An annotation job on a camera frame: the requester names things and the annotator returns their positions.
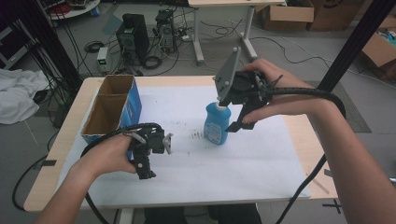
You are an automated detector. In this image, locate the thin wooden stick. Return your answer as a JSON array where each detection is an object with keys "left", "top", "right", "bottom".
[{"left": 305, "top": 173, "right": 331, "bottom": 196}]

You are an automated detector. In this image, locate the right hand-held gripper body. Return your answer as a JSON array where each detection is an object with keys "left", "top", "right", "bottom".
[{"left": 213, "top": 46, "right": 273, "bottom": 107}]

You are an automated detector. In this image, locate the tall brown cardboard box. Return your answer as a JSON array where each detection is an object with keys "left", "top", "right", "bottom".
[{"left": 306, "top": 0, "right": 369, "bottom": 33}]

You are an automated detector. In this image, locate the person's left hand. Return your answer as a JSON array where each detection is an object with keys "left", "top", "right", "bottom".
[{"left": 69, "top": 133, "right": 138, "bottom": 185}]

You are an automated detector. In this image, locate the white table leg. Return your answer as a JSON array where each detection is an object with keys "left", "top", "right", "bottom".
[{"left": 119, "top": 207, "right": 135, "bottom": 224}]

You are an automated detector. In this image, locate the coiled black cable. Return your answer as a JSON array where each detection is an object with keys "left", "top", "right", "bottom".
[
  {"left": 141, "top": 55, "right": 163, "bottom": 71},
  {"left": 84, "top": 40, "right": 106, "bottom": 53}
]

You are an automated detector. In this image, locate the black corrugated left gripper cable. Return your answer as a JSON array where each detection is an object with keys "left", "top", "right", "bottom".
[{"left": 79, "top": 122, "right": 165, "bottom": 224}]

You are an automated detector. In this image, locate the black metal frame post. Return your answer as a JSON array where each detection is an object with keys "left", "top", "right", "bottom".
[
  {"left": 316, "top": 0, "right": 396, "bottom": 92},
  {"left": 0, "top": 0, "right": 84, "bottom": 91}
]

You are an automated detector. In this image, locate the white cloth table cover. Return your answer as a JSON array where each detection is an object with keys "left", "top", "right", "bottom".
[{"left": 56, "top": 85, "right": 312, "bottom": 208}]

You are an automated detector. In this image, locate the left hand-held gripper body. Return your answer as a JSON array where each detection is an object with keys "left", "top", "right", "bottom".
[{"left": 125, "top": 124, "right": 174, "bottom": 157}]

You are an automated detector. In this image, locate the white power supply unit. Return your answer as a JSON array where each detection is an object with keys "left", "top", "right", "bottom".
[{"left": 96, "top": 46, "right": 109, "bottom": 75}]

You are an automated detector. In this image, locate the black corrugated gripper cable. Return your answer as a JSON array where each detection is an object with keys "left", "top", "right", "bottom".
[
  {"left": 79, "top": 122, "right": 165, "bottom": 224},
  {"left": 265, "top": 86, "right": 347, "bottom": 224}
]

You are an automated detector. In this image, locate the black tape strip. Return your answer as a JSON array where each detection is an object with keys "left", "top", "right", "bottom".
[{"left": 33, "top": 159, "right": 58, "bottom": 171}]

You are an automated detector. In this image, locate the open-sided computer tower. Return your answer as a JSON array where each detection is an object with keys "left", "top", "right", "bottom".
[{"left": 154, "top": 8, "right": 177, "bottom": 54}]

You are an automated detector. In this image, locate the white crumpled cloth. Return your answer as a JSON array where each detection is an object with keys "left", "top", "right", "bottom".
[{"left": 0, "top": 67, "right": 50, "bottom": 126}]

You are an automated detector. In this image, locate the round white table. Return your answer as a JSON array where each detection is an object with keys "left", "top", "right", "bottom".
[{"left": 39, "top": 0, "right": 102, "bottom": 21}]

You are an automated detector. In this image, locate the white-legged wooden desk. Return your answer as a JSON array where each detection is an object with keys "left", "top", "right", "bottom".
[{"left": 187, "top": 0, "right": 287, "bottom": 67}]

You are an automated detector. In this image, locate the black computer tower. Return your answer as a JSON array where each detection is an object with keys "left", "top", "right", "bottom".
[{"left": 115, "top": 12, "right": 151, "bottom": 65}]

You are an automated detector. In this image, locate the person's right hand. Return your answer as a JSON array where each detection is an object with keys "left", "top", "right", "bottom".
[{"left": 241, "top": 58, "right": 316, "bottom": 125}]

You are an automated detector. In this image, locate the black floor cable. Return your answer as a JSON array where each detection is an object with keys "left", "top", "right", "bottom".
[{"left": 11, "top": 154, "right": 49, "bottom": 213}]

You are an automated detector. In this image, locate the open brown cardboard box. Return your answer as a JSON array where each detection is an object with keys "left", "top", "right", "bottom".
[{"left": 360, "top": 14, "right": 396, "bottom": 80}]

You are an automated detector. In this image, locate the blue cardboard box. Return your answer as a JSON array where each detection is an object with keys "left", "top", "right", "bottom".
[{"left": 80, "top": 74, "right": 143, "bottom": 161}]

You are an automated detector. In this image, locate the black tape cross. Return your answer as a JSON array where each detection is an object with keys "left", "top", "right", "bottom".
[{"left": 321, "top": 199, "right": 343, "bottom": 216}]

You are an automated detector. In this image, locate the blue plastic bottle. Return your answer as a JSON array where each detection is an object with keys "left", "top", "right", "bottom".
[{"left": 203, "top": 101, "right": 233, "bottom": 146}]

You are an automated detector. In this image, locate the black corrugated right gripper cable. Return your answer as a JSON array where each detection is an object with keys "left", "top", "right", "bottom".
[{"left": 265, "top": 86, "right": 347, "bottom": 224}]

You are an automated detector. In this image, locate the wide brown cardboard box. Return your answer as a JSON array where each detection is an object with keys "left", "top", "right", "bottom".
[{"left": 261, "top": 0, "right": 316, "bottom": 33}]

